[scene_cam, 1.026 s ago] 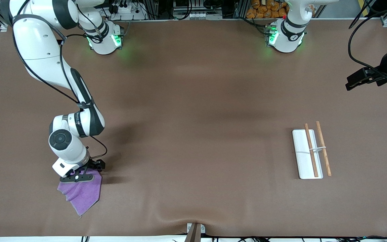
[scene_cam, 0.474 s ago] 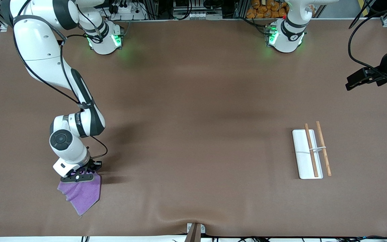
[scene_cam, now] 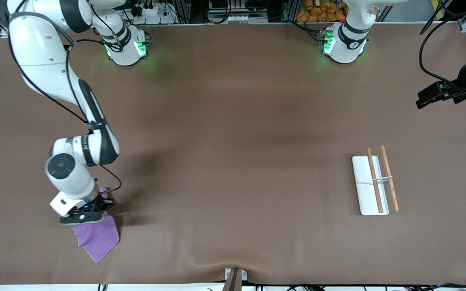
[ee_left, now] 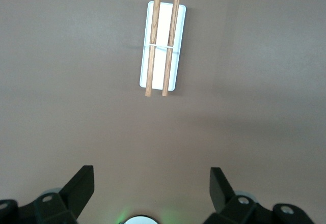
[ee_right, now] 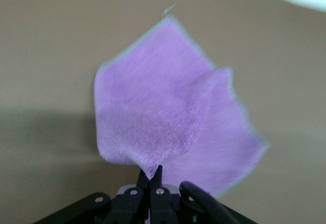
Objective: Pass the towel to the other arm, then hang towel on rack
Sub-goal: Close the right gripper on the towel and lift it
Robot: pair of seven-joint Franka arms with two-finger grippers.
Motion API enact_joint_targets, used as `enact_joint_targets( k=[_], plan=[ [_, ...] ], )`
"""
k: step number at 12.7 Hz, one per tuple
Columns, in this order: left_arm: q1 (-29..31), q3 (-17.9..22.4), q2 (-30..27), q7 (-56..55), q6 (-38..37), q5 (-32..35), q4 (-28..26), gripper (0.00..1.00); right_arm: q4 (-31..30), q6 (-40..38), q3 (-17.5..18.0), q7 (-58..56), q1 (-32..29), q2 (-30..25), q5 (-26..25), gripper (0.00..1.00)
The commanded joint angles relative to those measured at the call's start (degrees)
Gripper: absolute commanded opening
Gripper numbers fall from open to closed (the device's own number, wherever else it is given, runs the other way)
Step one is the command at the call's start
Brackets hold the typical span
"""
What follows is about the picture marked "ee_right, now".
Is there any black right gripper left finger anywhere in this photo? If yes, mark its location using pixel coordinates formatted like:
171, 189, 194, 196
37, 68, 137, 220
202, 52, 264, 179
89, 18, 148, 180
104, 169, 150, 224

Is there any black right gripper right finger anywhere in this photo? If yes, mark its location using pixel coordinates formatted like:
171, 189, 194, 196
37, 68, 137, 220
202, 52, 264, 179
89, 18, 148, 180
150, 165, 178, 224

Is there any purple fluffy towel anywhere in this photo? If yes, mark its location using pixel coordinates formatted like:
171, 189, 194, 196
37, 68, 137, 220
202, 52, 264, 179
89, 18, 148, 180
93, 15, 270, 198

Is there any brown table cover mat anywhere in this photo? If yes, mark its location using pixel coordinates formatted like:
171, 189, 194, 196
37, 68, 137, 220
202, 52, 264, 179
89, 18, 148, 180
0, 0, 326, 224

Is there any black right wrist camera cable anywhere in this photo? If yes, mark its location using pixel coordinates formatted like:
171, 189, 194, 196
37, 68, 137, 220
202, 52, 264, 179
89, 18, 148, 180
179, 180, 255, 224

